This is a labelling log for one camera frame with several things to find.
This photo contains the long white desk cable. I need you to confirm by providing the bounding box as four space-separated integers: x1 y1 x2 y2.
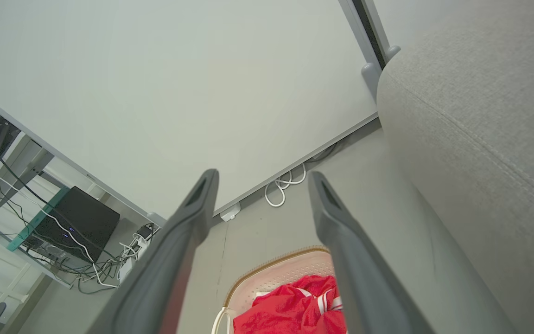
0 107 119 288

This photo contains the red jersey with white stripes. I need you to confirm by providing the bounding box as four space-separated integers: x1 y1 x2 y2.
233 275 347 334

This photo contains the white partition panel dark edge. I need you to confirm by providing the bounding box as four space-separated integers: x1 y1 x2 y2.
362 0 434 63

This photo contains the black computer case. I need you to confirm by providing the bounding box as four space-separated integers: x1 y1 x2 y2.
25 186 121 263

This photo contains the grey fabric sofa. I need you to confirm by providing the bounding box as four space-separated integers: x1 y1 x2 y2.
377 0 534 334

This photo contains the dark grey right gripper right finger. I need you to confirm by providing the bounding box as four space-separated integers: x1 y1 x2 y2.
307 171 435 334

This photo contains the large white partition panel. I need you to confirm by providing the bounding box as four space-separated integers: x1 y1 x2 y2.
0 0 379 218

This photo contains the white plastic laundry basket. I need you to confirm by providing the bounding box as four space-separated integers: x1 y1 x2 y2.
211 246 337 334

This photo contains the white desk frame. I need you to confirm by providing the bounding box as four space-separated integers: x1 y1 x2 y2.
0 90 165 288

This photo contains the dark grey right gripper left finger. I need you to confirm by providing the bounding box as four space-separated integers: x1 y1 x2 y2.
86 169 220 334

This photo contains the white power strip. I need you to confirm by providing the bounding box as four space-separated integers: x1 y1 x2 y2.
118 232 153 281

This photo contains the teal desk crossbar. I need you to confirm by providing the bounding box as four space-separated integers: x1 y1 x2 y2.
7 187 70 252

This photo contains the coiled white cable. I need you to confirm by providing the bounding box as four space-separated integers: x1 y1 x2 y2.
265 162 307 207

